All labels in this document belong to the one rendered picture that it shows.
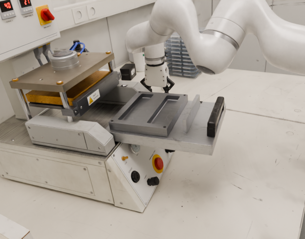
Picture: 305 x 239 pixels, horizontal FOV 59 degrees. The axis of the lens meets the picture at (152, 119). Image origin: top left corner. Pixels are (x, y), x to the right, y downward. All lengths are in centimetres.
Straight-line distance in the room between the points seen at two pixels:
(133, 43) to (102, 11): 65
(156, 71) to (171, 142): 53
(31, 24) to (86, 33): 69
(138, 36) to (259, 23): 46
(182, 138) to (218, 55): 22
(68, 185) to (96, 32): 102
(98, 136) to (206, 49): 34
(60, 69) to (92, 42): 83
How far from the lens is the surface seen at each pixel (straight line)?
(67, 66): 82
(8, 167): 102
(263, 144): 105
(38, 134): 82
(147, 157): 84
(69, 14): 148
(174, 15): 74
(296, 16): 298
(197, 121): 74
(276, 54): 67
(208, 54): 68
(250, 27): 73
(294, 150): 105
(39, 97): 84
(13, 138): 93
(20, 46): 92
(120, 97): 95
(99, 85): 82
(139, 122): 71
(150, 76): 117
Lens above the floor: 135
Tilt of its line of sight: 30 degrees down
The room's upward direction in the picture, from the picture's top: 7 degrees counter-clockwise
